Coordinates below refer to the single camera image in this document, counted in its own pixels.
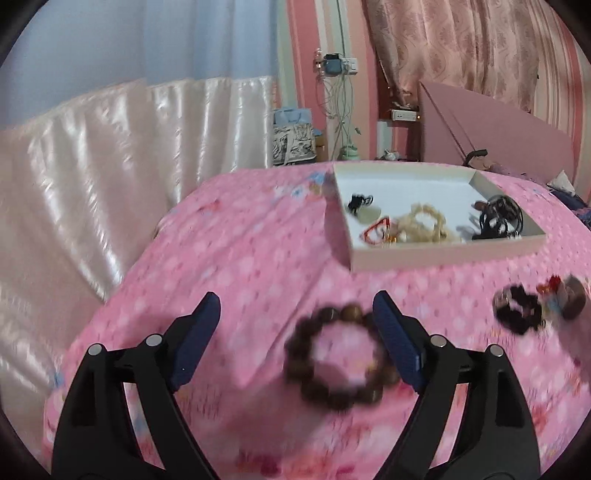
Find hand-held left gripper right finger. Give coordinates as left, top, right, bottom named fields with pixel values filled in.
left=373, top=290, right=541, bottom=480

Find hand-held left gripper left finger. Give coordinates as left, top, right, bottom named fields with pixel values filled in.
left=51, top=292, right=221, bottom=480

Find brown wooden bead bracelet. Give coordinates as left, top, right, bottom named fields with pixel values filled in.
left=284, top=302, right=402, bottom=412

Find red string jewelry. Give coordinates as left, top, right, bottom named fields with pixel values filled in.
left=360, top=217, right=401, bottom=246

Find cream flower bead bracelet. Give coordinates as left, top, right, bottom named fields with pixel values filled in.
left=396, top=202, right=463, bottom=245

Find white shallow cardboard box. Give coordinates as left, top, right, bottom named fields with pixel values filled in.
left=331, top=161, right=548, bottom=273

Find black cord bracelets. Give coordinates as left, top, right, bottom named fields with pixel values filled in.
left=472, top=194, right=526, bottom=240

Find pink floral bed sheet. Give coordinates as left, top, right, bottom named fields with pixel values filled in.
left=41, top=161, right=591, bottom=480

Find red bead charm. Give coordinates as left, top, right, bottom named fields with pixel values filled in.
left=536, top=275, right=564, bottom=297

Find brown round bangle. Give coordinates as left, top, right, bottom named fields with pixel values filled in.
left=560, top=274, right=588, bottom=320

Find white satin curtain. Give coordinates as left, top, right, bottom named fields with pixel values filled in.
left=0, top=76, right=279, bottom=444

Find black and white patterned bag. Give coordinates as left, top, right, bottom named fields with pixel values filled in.
left=271, top=124, right=319, bottom=166

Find dark blue cloth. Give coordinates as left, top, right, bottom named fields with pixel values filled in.
left=549, top=187, right=591, bottom=219

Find pink headboard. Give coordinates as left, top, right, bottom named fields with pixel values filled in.
left=418, top=80, right=576, bottom=190

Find blue gift bag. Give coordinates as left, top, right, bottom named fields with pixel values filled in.
left=273, top=108, right=315, bottom=126

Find pink patterned curtain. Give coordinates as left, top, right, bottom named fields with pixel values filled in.
left=362, top=0, right=542, bottom=112

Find blue sheer curtain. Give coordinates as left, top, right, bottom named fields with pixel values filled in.
left=0, top=0, right=288, bottom=131

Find black bead bracelet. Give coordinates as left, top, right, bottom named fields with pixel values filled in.
left=492, top=284, right=544, bottom=335

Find hanging charging cables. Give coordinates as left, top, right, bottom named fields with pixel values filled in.
left=322, top=74, right=359, bottom=149

